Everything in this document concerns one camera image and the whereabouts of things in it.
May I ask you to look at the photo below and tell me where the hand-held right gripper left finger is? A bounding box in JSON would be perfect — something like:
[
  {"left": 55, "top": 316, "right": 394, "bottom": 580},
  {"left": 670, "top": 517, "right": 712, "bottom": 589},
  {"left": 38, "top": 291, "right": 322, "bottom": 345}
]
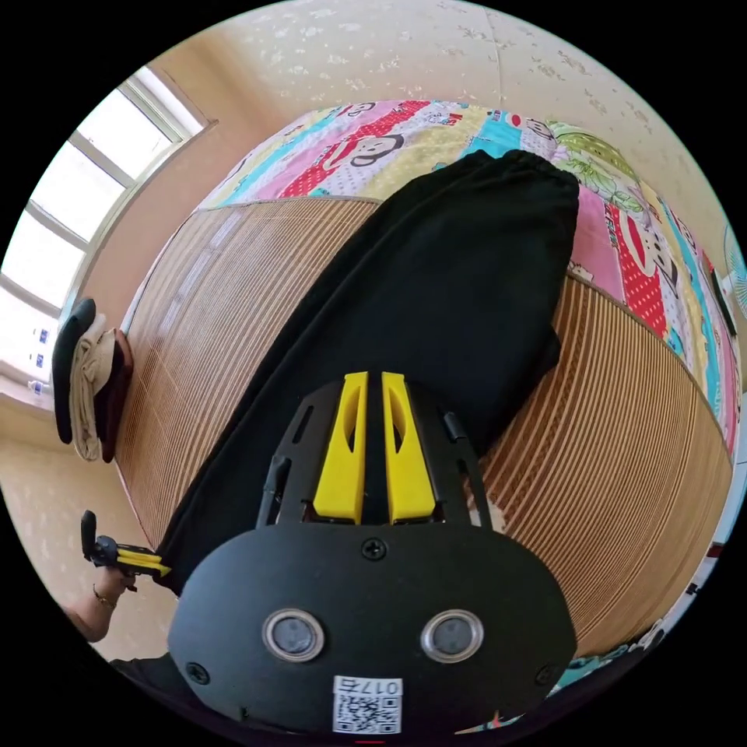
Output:
[{"left": 313, "top": 371, "right": 369, "bottom": 524}]

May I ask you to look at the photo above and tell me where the bed with mat and printed sheet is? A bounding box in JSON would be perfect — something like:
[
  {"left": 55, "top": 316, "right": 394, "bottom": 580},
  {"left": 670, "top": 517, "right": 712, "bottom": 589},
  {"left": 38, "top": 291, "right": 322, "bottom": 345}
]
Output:
[{"left": 114, "top": 99, "right": 747, "bottom": 738}]

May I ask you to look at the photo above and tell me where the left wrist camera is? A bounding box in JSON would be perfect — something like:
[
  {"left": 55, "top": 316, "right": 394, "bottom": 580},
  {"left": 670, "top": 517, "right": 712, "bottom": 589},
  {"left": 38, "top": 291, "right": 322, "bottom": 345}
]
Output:
[{"left": 80, "top": 509, "right": 100, "bottom": 565}]

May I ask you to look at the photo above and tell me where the person's left hand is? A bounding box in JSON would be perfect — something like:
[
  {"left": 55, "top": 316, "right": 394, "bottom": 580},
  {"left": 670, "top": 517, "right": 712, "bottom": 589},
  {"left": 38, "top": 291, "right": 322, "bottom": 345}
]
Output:
[{"left": 95, "top": 569, "right": 133, "bottom": 603}]

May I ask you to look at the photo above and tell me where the person's left forearm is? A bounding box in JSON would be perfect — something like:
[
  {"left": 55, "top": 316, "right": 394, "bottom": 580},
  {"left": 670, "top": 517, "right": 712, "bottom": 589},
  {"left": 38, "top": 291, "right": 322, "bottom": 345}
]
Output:
[{"left": 61, "top": 587, "right": 119, "bottom": 644}]

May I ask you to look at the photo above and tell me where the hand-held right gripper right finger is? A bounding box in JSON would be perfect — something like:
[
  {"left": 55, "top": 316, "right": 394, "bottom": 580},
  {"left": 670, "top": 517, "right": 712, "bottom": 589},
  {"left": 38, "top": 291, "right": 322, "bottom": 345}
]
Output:
[{"left": 382, "top": 371, "right": 439, "bottom": 524}]

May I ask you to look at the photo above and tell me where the pile of clothes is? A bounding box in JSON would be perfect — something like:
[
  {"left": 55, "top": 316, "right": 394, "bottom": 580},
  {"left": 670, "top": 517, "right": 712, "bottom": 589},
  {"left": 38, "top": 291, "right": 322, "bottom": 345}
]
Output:
[{"left": 51, "top": 297, "right": 135, "bottom": 465}]

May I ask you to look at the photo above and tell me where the light blue fan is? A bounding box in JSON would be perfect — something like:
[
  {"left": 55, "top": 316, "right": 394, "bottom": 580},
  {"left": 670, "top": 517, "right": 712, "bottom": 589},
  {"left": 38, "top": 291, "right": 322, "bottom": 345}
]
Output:
[{"left": 718, "top": 221, "right": 747, "bottom": 331}]

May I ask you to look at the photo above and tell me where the window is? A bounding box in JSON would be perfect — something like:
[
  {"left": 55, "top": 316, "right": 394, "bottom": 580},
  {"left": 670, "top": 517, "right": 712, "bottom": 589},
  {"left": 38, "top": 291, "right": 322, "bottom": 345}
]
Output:
[{"left": 0, "top": 64, "right": 220, "bottom": 409}]

